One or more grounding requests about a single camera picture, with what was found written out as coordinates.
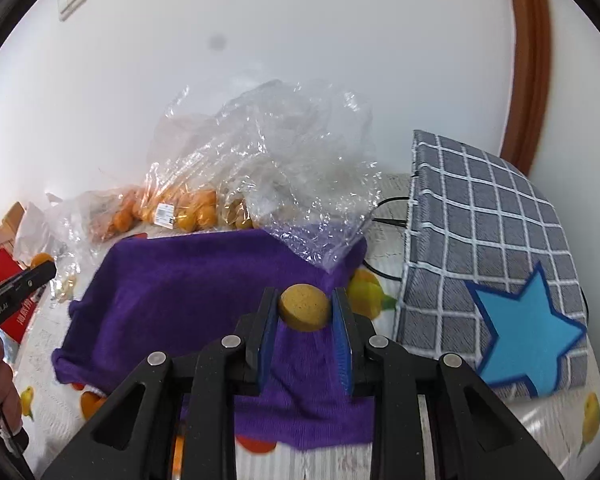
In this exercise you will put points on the clear plastic bag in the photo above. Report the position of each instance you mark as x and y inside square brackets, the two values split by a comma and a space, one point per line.
[294, 159]

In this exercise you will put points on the red box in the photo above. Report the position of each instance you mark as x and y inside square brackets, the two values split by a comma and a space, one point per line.
[15, 326]

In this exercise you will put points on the white plastic bag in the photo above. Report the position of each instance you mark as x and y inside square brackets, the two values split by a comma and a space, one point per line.
[34, 237]

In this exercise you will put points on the grey checked star cushion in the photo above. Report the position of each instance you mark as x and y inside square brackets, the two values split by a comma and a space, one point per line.
[488, 273]

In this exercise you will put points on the person's left hand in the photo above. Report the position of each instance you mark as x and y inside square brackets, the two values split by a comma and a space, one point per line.
[9, 397]

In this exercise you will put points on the brown wooden door frame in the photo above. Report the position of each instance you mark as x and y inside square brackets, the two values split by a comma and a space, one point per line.
[531, 82]

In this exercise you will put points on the bag of orange kumquats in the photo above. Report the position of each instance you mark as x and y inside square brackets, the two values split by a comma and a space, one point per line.
[177, 208]

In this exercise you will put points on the small yellow round fruit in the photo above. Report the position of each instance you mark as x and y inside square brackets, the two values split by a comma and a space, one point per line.
[304, 307]

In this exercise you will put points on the cardboard box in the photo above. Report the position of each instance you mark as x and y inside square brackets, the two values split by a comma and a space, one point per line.
[10, 224]

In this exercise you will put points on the purple fleece cloth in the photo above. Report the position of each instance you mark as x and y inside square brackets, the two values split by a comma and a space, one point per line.
[178, 294]

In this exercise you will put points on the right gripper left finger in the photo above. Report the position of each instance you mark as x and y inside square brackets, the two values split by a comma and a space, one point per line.
[260, 344]

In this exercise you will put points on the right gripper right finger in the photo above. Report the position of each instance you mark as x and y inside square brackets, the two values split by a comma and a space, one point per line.
[349, 350]

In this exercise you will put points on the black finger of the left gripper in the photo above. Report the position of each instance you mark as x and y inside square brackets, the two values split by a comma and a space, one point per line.
[15, 290]

